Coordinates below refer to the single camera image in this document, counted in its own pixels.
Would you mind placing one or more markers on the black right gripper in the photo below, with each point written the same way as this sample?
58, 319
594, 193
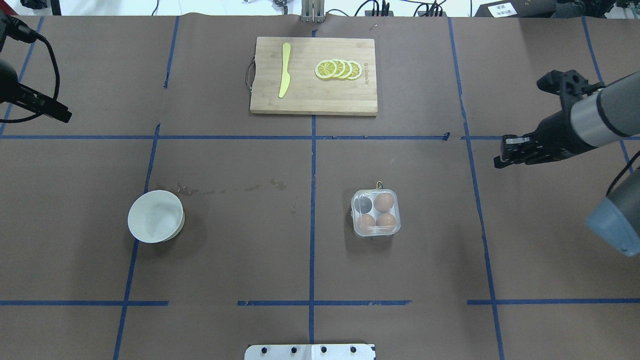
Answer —
554, 130

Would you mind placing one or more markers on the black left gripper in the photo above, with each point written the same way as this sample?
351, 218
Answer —
31, 100

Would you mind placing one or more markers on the clear plastic egg box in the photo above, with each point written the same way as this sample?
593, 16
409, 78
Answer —
362, 202

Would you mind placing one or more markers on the brown egg from bowl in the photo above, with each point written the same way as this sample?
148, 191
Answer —
366, 223

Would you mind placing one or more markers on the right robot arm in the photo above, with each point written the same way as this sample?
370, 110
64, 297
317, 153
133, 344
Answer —
592, 116

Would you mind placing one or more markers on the brown egg in box rear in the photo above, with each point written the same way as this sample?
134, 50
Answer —
384, 202

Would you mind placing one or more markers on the brown egg in box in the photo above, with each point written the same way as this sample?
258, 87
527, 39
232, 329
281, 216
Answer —
384, 202
386, 222

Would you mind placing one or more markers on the brown egg in box front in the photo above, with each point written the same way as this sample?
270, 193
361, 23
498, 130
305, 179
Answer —
386, 222

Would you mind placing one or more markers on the white bowl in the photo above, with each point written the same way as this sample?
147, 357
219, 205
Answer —
155, 217

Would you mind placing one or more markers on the lemon slice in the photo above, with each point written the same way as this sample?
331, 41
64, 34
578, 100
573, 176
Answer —
346, 71
326, 69
355, 70
339, 67

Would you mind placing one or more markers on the wooden cutting board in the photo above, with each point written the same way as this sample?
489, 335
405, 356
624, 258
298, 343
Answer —
308, 95

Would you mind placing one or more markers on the yellow plastic knife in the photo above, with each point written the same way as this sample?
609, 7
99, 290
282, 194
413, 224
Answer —
285, 75

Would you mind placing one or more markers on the aluminium camera post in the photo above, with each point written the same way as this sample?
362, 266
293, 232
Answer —
313, 11

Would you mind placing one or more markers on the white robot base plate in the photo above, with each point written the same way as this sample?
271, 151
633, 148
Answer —
331, 351

